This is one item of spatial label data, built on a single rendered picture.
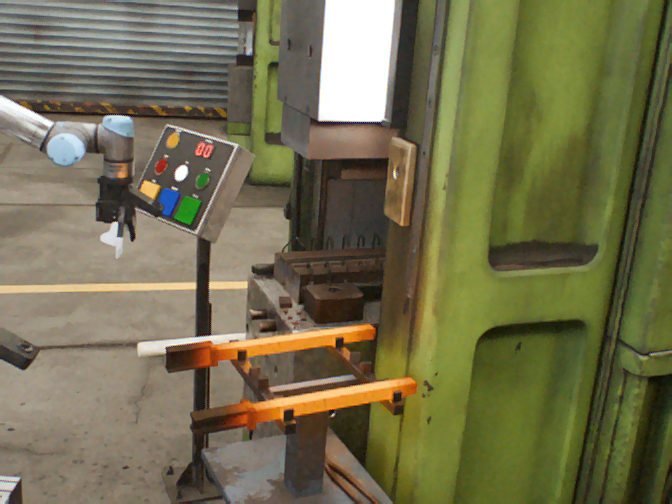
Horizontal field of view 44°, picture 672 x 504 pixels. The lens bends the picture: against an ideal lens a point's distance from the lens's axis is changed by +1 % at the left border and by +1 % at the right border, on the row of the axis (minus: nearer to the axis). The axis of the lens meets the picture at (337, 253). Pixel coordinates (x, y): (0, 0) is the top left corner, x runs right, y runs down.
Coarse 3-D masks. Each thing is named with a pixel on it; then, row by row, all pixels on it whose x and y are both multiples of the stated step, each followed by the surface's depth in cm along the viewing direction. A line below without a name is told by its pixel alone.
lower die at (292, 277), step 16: (288, 256) 207; (304, 256) 206; (320, 256) 206; (288, 272) 203; (304, 272) 196; (320, 272) 197; (336, 272) 198; (352, 272) 200; (368, 272) 201; (288, 288) 203
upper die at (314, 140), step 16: (288, 112) 197; (288, 128) 197; (304, 128) 187; (320, 128) 185; (336, 128) 186; (352, 128) 188; (368, 128) 189; (384, 128) 191; (288, 144) 198; (304, 144) 187; (320, 144) 186; (336, 144) 187; (352, 144) 189; (368, 144) 190; (384, 144) 192
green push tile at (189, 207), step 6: (186, 198) 235; (192, 198) 234; (180, 204) 235; (186, 204) 234; (192, 204) 233; (198, 204) 231; (180, 210) 235; (186, 210) 233; (192, 210) 232; (198, 210) 231; (180, 216) 234; (186, 216) 232; (192, 216) 231; (186, 222) 232; (192, 222) 231
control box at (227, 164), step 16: (176, 128) 249; (160, 144) 251; (176, 144) 246; (192, 144) 242; (208, 144) 238; (224, 144) 234; (176, 160) 244; (192, 160) 240; (208, 160) 236; (224, 160) 232; (240, 160) 233; (144, 176) 250; (160, 176) 246; (192, 176) 238; (208, 176) 233; (224, 176) 231; (240, 176) 235; (160, 192) 243; (192, 192) 235; (208, 192) 231; (224, 192) 232; (176, 208) 237; (208, 208) 230; (224, 208) 234; (176, 224) 235; (208, 224) 231; (208, 240) 233
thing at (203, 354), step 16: (272, 336) 166; (288, 336) 167; (304, 336) 167; (320, 336) 168; (336, 336) 169; (352, 336) 171; (368, 336) 173; (176, 352) 154; (192, 352) 156; (208, 352) 158; (224, 352) 159; (256, 352) 162; (272, 352) 164; (176, 368) 156; (192, 368) 157
